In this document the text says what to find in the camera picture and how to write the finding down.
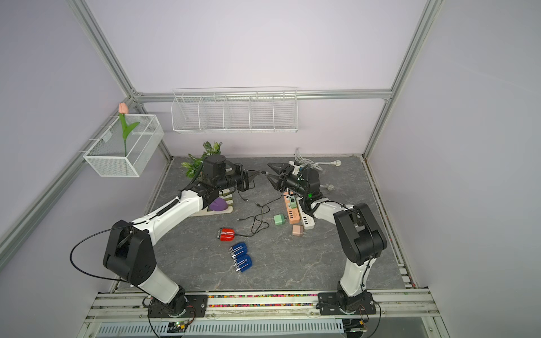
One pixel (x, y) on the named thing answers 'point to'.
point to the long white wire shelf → (228, 110)
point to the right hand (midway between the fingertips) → (264, 167)
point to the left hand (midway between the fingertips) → (262, 168)
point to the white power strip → (308, 221)
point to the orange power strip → (292, 213)
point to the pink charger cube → (297, 230)
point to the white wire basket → (106, 154)
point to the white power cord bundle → (301, 159)
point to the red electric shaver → (226, 234)
